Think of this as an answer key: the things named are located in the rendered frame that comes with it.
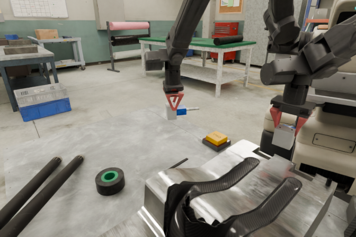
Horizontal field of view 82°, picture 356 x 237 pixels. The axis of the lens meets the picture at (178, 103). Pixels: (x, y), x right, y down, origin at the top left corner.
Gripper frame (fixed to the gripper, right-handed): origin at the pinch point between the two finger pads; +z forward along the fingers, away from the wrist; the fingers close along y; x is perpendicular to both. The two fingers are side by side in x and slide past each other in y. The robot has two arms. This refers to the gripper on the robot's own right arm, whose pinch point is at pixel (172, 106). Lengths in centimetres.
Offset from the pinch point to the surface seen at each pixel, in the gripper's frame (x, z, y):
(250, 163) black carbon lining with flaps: 16.6, 6.5, 30.5
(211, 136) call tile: 13.5, 10.8, 7.4
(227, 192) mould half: 5.6, 5.6, 40.0
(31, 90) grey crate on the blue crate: -171, 59, -249
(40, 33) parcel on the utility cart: -235, -13, -483
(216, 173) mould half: 6.2, 6.5, 32.4
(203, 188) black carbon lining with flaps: 0.1, 3.8, 39.7
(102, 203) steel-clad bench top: -23.8, 14.7, 29.0
